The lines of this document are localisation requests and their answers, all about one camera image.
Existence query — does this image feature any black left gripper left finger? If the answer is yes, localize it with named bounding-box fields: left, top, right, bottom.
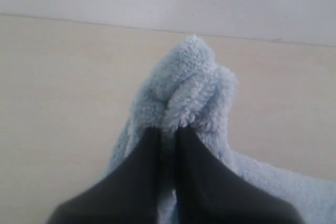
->
left=47, top=127, right=161, bottom=224

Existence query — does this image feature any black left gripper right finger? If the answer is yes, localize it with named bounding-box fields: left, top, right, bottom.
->
left=175, top=126, right=304, bottom=223

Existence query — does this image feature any light blue terry towel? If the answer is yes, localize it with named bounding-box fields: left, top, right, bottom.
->
left=108, top=36, right=335, bottom=223

